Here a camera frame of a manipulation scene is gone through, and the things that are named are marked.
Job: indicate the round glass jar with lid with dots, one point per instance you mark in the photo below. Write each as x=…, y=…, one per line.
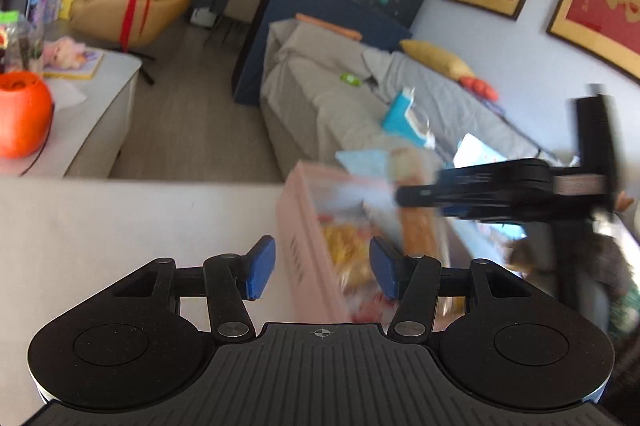
x=20, y=41

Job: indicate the plain light blue sheet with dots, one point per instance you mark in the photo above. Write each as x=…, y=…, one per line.
x=365, y=163

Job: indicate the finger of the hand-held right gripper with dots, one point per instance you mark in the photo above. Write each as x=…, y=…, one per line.
x=450, y=201
x=480, y=173

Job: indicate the pink plush toy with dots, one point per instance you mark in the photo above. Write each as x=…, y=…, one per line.
x=62, y=52

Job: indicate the flat orange cushion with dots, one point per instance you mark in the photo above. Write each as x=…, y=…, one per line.
x=327, y=26

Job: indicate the red orange cushion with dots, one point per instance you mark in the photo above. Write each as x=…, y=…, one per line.
x=479, y=88

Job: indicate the orange pumpkin bucket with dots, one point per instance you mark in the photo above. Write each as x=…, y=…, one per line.
x=21, y=116

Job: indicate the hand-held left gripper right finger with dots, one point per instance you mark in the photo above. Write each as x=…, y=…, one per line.
x=382, y=268

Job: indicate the golden cracker packet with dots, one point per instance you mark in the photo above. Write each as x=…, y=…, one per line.
x=417, y=216

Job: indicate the purple picture book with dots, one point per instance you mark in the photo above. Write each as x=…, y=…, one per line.
x=80, y=63

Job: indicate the red ribbon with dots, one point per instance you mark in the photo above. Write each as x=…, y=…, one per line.
x=131, y=13

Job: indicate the pink cardboard box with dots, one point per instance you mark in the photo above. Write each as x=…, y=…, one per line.
x=305, y=231

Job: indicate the white side table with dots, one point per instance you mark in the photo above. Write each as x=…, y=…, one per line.
x=85, y=126

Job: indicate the blue toy machine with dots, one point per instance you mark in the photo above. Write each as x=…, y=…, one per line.
x=406, y=118

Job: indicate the grey covered sofa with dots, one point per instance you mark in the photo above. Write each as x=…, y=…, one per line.
x=360, y=116

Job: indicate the green toy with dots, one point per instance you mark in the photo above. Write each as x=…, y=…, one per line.
x=351, y=79

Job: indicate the yellow cushion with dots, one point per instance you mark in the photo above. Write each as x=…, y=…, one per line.
x=437, y=58

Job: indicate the yellow snack packets in box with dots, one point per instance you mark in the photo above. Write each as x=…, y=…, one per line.
x=347, y=251

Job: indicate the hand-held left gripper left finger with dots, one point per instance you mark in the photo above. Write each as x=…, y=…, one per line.
x=261, y=268

